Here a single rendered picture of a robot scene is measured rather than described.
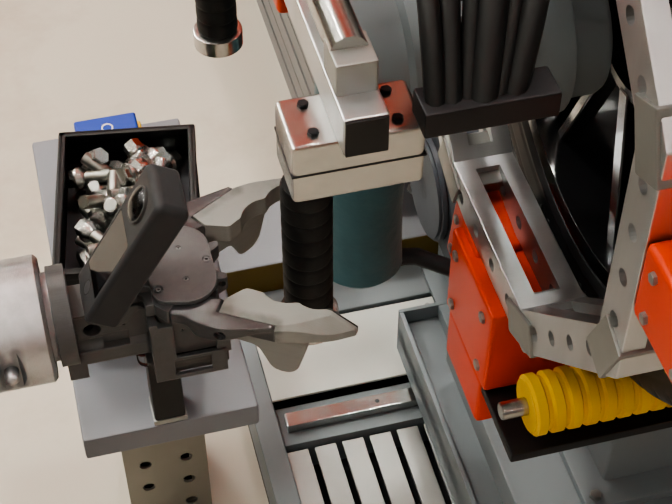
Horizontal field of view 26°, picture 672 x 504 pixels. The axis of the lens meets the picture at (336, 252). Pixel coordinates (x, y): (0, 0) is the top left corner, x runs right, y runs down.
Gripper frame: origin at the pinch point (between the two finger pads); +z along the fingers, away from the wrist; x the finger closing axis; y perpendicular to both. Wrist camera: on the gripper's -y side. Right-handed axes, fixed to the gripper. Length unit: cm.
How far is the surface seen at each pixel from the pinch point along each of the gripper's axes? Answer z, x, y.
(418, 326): 23, -46, 68
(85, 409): -19.6, -19.5, 38.0
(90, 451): -19.8, -15.7, 39.7
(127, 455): -16, -35, 69
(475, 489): 22, -20, 68
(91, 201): -15.4, -34.7, 25.5
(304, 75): 18, -87, 59
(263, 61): 19, -120, 83
